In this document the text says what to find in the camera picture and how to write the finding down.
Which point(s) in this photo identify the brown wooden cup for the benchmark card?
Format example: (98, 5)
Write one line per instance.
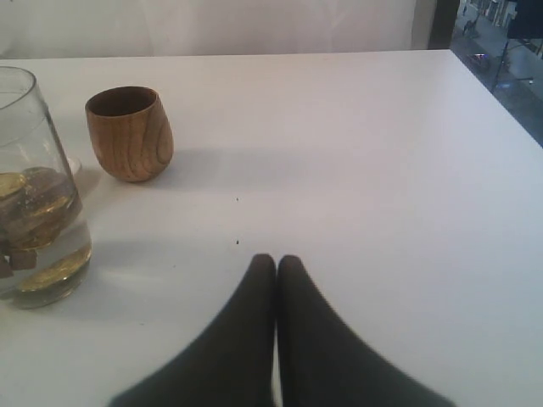
(130, 132)

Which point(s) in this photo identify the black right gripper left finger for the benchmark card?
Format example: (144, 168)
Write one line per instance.
(230, 363)

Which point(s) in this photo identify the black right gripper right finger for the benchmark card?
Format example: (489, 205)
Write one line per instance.
(322, 362)

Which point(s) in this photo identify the gold coin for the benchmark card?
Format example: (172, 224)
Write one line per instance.
(11, 183)

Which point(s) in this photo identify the clear plastic shaker cup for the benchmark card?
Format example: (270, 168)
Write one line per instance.
(29, 139)

